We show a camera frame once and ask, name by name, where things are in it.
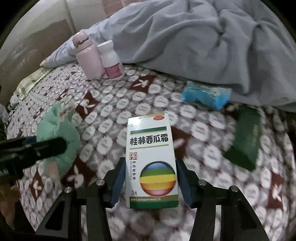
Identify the white green medicine box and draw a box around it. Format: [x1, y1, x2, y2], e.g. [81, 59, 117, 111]
[125, 113, 179, 209]

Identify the dark green snack wrapper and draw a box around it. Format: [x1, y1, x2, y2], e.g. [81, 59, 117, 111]
[224, 106, 261, 171]

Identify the blue plastic snack packet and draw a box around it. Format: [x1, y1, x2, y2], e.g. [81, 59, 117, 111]
[182, 81, 232, 110]

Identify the person's left hand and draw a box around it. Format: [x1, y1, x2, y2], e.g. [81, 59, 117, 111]
[1, 184, 21, 230]

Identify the patterned maroon bed sheet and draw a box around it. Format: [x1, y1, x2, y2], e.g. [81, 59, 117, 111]
[6, 64, 295, 240]

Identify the white medicine bottle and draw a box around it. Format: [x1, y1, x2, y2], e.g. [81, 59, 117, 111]
[97, 40, 125, 80]

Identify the pink thermos bottle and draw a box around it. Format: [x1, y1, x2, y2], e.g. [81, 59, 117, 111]
[72, 30, 104, 80]

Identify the grey blue duvet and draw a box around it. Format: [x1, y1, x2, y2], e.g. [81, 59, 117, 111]
[39, 0, 296, 112]

